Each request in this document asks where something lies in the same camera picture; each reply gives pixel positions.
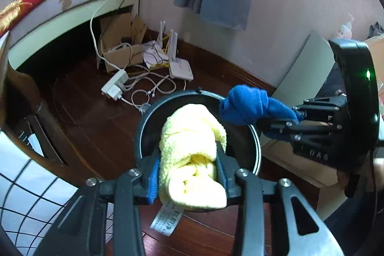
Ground black trash bin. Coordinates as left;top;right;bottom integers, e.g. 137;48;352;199
133;89;262;213

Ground open cardboard box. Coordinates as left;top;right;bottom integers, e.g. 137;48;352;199
99;12;149;73

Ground tangled white cables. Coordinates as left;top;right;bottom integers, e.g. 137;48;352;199
120;62;178;116

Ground yellow cloth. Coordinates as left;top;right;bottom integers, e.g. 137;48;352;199
150;104;228;237

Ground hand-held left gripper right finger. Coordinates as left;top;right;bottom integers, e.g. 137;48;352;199
216;144;344;256

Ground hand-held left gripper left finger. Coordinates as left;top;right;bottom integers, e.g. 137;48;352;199
31;154;161;256

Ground white router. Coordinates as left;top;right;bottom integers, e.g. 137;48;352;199
142;21;170;68
169;30;194;82

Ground white board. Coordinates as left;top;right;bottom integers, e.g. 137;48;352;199
276;31;337;95

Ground pink and white bottle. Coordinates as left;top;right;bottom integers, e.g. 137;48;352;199
335;14;356;41

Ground white bed frame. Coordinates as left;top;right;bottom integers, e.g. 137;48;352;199
8;0;142;71

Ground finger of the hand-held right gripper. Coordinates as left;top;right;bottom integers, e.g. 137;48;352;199
257;117;343;144
292;95;348;121

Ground flat cardboard box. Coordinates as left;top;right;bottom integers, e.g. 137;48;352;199
260;136;341;188

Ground white wall cable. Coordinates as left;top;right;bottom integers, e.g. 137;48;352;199
90;0;146;68

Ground blue cloth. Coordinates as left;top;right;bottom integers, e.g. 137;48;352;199
218;84;302;126

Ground white power strip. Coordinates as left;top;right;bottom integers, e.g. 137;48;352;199
101;69;129;101

